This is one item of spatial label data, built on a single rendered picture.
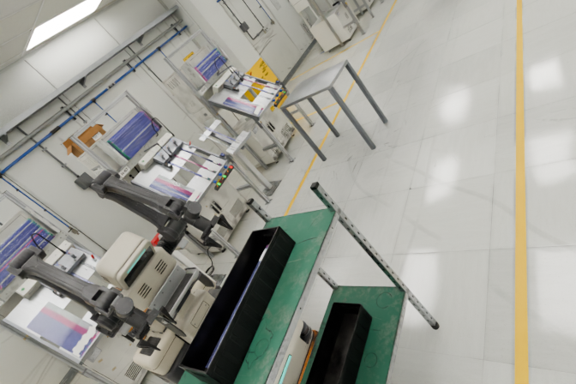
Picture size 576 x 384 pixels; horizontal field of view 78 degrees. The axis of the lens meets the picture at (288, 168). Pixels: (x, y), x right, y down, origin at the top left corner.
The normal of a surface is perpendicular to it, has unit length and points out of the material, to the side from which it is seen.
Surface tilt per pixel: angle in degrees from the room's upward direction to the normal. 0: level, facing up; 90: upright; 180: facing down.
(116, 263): 42
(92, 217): 90
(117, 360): 90
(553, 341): 0
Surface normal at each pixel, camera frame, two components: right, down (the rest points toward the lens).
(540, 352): -0.61, -0.69
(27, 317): 0.08, -0.63
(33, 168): 0.69, -0.21
